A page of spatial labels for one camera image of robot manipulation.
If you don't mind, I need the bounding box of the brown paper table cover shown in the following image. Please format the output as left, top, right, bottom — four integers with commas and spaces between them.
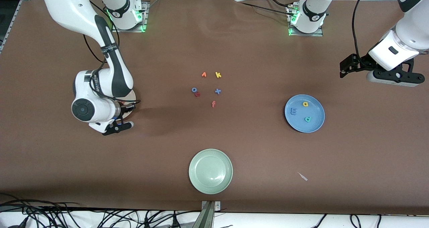
0, 0, 429, 215

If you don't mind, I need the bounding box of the black cable on table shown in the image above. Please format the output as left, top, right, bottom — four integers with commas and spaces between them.
235, 0, 297, 17

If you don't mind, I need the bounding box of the aluminium table edge rail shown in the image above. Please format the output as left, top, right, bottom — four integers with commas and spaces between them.
0, 0, 22, 53

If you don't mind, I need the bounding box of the grey metal camera mount bracket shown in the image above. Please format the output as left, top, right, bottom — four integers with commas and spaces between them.
193, 201, 221, 228

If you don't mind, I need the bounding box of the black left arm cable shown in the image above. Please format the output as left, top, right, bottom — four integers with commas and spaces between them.
352, 0, 370, 64

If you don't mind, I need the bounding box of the beige round plate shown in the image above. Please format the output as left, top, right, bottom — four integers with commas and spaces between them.
118, 89, 137, 119

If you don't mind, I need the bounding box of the black right arm loop cable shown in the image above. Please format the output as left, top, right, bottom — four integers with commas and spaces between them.
83, 0, 119, 64

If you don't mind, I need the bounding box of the blue round plate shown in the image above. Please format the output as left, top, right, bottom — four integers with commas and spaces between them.
285, 94, 325, 133

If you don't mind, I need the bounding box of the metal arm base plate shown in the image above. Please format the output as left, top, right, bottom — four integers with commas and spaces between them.
287, 4, 324, 37
111, 1, 149, 32

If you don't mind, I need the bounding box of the pale green round plate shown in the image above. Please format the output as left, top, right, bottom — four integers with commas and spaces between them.
189, 149, 233, 195

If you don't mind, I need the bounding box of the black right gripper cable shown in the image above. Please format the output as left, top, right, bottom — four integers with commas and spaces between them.
99, 93, 142, 105

